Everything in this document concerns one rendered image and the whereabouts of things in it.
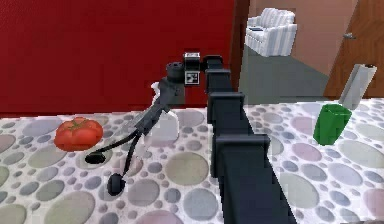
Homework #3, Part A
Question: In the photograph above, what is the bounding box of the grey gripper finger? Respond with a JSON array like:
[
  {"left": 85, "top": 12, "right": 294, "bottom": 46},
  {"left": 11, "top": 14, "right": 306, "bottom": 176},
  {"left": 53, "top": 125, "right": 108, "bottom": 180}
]
[
  {"left": 84, "top": 129, "right": 142, "bottom": 165},
  {"left": 106, "top": 132, "right": 142, "bottom": 197}
]

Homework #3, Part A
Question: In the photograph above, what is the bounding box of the brown room door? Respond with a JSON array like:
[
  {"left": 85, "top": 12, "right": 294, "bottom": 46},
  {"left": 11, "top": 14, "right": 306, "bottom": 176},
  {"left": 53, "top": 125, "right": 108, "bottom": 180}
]
[{"left": 322, "top": 0, "right": 384, "bottom": 100}]

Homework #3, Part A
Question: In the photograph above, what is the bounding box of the white translucent soap dispenser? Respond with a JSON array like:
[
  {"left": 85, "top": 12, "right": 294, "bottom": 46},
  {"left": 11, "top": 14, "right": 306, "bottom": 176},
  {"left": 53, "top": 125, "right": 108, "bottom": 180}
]
[{"left": 149, "top": 81, "right": 181, "bottom": 148}]

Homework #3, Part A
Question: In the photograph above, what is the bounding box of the white striped sofa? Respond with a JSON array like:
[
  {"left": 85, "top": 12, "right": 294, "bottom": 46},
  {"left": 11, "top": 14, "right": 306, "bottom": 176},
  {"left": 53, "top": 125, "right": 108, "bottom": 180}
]
[{"left": 244, "top": 7, "right": 299, "bottom": 58}]

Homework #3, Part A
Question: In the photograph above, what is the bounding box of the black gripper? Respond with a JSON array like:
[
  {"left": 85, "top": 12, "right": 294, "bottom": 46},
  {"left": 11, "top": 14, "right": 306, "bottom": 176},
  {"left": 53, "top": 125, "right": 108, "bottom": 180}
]
[{"left": 134, "top": 61, "right": 186, "bottom": 136}]

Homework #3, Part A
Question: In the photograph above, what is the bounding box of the red tomato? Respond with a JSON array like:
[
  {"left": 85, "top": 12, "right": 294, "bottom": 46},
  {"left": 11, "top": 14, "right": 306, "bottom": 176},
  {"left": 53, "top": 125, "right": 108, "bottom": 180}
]
[{"left": 53, "top": 116, "right": 105, "bottom": 153}]

